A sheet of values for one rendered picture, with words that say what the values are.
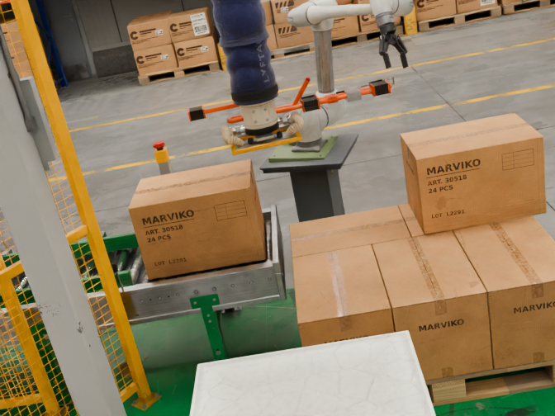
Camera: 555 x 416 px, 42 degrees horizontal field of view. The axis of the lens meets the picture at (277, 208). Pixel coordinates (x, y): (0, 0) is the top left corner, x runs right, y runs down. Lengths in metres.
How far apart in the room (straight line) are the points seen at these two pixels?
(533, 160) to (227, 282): 1.56
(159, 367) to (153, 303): 0.55
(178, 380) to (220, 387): 1.88
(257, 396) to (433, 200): 1.85
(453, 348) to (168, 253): 1.43
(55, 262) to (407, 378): 1.34
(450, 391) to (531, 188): 1.05
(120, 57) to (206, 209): 8.73
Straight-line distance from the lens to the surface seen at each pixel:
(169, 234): 3.53
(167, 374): 3.92
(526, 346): 3.30
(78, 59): 12.29
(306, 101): 3.44
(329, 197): 4.31
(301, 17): 4.04
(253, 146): 3.38
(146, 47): 10.79
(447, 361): 3.24
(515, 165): 3.56
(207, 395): 1.96
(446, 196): 3.52
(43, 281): 2.69
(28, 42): 3.09
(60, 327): 2.78
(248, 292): 3.48
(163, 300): 3.53
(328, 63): 4.27
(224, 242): 3.53
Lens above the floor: 2.18
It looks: 23 degrees down
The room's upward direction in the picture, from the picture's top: 11 degrees counter-clockwise
